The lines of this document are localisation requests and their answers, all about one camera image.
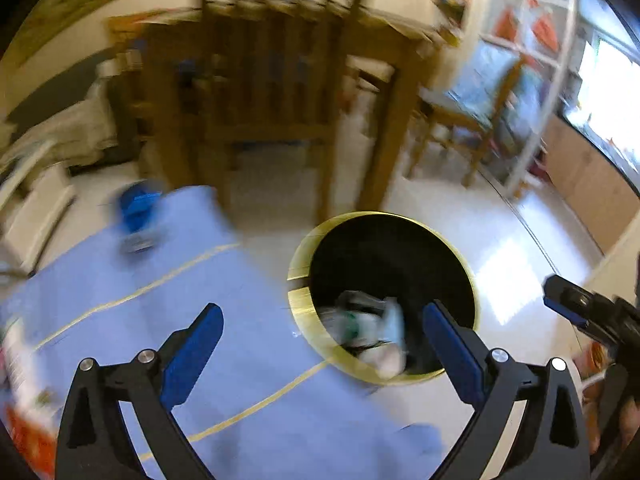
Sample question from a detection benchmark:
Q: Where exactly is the slat-back wooden chair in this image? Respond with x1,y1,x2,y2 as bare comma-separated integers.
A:
197,0,376,226

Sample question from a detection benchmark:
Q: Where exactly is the framed landscape painting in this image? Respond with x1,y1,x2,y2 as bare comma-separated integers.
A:
10,0,137,68

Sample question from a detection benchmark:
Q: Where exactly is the blue tablecloth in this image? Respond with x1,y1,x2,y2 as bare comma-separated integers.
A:
0,186,443,480

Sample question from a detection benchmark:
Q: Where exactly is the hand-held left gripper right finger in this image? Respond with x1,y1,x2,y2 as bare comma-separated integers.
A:
422,300,592,480

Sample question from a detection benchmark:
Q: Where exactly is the wooden dining table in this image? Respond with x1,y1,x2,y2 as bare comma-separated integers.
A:
107,5,443,211

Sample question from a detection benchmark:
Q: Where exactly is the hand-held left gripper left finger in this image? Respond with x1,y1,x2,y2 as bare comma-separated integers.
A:
54,303,224,480

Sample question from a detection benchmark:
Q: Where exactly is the beige sofa cover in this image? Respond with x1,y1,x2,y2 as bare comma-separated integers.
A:
0,82,120,167

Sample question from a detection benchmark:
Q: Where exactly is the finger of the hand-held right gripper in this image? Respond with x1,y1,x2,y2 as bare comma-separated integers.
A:
542,274,621,348

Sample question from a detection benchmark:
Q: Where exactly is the white coffee table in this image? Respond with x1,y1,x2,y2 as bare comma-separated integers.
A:
0,145,77,277

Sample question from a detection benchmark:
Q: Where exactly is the black gold-rimmed trash bin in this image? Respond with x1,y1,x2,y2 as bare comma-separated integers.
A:
287,211,481,386

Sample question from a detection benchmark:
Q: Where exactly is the red paper decoration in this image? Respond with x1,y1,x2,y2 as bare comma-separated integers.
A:
530,9,559,54
492,7,521,43

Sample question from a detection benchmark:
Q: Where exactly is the red and white snack packet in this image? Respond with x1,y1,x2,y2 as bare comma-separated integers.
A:
0,315,58,476

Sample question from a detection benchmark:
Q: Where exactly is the wooden chair with blue cushion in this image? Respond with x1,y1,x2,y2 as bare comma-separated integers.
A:
407,52,526,187

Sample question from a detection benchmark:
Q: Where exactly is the person's right hand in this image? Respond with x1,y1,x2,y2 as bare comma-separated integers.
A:
587,397,640,458

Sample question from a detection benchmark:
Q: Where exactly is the white glass-paned door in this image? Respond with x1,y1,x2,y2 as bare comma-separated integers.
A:
477,0,583,202

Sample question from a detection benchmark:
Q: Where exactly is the white plastic wrapper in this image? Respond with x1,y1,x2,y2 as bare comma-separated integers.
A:
334,290,408,378

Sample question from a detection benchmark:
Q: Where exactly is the blue-lidded glass jar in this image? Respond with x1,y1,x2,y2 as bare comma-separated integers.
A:
116,180,163,253

